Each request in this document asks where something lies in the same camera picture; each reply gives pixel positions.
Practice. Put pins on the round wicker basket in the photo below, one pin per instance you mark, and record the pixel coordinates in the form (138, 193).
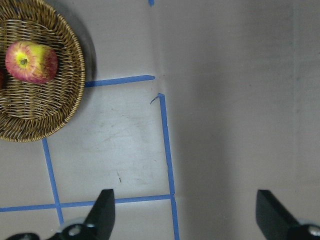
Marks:
(30, 112)

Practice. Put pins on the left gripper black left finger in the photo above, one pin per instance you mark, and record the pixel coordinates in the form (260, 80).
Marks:
(99, 223)

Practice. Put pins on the dark red apple in basket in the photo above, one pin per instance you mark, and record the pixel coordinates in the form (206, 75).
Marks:
(2, 78)

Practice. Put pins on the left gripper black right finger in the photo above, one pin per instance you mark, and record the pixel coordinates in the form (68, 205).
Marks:
(277, 223)

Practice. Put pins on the red yellow apple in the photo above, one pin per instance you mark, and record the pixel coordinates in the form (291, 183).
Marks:
(31, 62)

